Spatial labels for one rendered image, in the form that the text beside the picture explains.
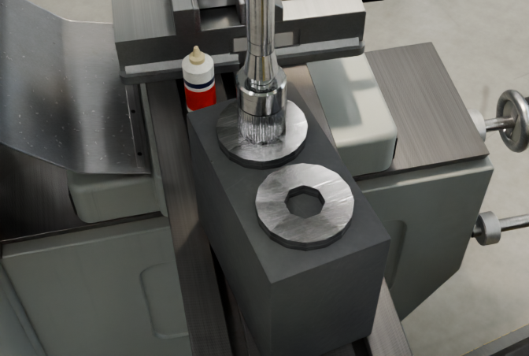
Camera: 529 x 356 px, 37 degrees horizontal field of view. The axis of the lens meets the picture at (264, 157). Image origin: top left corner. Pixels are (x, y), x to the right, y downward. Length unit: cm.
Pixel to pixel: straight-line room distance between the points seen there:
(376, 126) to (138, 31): 38
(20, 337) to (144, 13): 59
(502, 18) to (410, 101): 137
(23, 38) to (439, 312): 120
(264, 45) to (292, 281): 21
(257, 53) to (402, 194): 66
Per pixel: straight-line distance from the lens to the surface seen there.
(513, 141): 153
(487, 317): 200
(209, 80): 102
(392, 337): 89
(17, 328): 138
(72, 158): 110
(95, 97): 119
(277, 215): 71
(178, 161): 102
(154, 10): 112
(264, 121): 74
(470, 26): 267
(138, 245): 126
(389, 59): 145
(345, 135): 119
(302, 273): 70
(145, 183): 115
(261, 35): 68
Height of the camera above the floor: 170
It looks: 50 degrees down
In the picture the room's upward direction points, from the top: 1 degrees counter-clockwise
